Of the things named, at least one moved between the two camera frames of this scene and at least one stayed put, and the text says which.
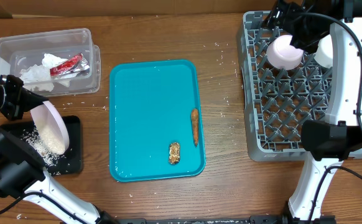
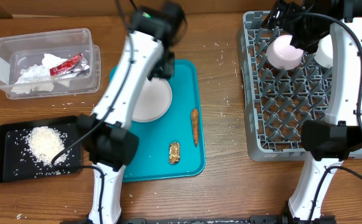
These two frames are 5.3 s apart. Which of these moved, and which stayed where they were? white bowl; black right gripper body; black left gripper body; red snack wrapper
Moved: black left gripper body
Stayed: red snack wrapper; white bowl; black right gripper body
